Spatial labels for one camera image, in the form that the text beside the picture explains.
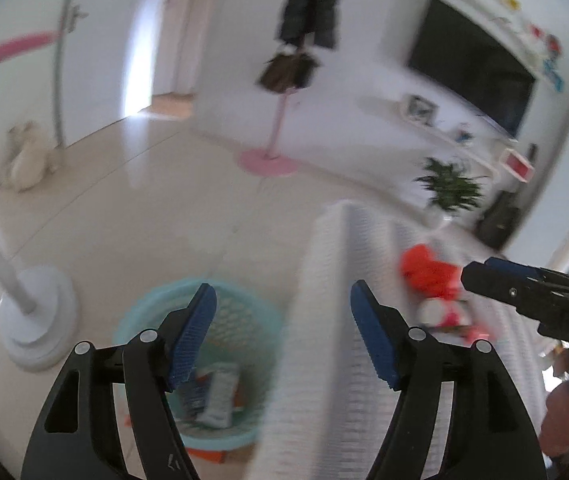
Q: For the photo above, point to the brown handbag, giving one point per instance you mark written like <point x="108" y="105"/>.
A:
<point x="282" y="72"/>

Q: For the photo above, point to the black acoustic guitar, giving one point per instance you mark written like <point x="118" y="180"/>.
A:
<point x="496" y="220"/>

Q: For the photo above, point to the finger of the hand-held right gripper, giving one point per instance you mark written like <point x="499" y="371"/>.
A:
<point x="494" y="282"/>
<point x="511" y="266"/>

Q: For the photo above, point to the white wavy wall shelf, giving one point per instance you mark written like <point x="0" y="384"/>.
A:
<point x="444" y="132"/>

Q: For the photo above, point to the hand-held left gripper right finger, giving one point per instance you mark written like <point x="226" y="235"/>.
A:
<point x="372" y="330"/>

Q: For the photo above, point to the orange snack packet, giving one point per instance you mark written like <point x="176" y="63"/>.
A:
<point x="238" y="394"/>

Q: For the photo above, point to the red and white box shelf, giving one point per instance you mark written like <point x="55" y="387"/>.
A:
<point x="518" y="164"/>

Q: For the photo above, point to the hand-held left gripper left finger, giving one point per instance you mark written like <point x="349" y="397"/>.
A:
<point x="194" y="330"/>

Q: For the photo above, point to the small potted figurine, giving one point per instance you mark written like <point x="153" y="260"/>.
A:
<point x="463" y="135"/>

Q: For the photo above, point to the orange plastic bag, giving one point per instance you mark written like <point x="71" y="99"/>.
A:
<point x="427" y="272"/>

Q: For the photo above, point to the black coat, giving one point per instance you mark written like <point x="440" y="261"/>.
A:
<point x="314" y="5"/>

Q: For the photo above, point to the white snack packet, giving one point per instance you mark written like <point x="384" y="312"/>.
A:
<point x="222" y="395"/>

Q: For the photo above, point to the green potted plant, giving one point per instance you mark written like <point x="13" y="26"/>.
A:
<point x="452" y="187"/>

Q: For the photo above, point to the white door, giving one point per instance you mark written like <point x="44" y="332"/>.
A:
<point x="99" y="35"/>

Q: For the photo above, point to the dark plastic packet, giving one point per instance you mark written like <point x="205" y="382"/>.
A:
<point x="195" y="397"/>

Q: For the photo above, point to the pink coat rack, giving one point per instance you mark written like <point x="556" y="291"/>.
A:
<point x="267" y="162"/>

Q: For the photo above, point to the blue and pink picture pair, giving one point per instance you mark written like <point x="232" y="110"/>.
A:
<point x="554" y="74"/>

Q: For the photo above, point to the butterfly picture frame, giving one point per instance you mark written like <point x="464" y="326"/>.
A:
<point x="420" y="108"/>

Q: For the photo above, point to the black wall television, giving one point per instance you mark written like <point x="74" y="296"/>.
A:
<point x="469" y="60"/>

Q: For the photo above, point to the teal plastic basket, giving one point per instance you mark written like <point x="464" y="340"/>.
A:
<point x="139" y="320"/>

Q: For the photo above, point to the white plush toy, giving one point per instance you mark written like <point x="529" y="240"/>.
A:
<point x="27" y="157"/>

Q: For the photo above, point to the red and white paper cup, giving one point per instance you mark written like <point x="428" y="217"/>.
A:
<point x="434" y="312"/>

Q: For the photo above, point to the person's right hand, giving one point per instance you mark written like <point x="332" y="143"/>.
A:
<point x="561" y="415"/>

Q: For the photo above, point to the long white wall shelf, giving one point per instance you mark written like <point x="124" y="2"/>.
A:
<point x="494" y="5"/>

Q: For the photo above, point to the striped woven cloth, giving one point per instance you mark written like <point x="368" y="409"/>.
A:
<point x="324" y="410"/>

